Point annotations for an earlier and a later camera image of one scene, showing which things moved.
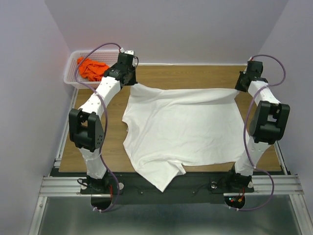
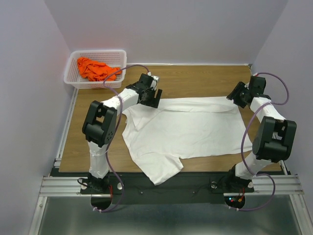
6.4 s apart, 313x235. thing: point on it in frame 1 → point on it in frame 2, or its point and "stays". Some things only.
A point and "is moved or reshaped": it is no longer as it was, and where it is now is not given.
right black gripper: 238,86 → 234,94
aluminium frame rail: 57,187 stays
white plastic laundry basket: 72,77 stays
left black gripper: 133,81 → 153,102
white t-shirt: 169,129 is moved or reshaped
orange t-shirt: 92,70 stays
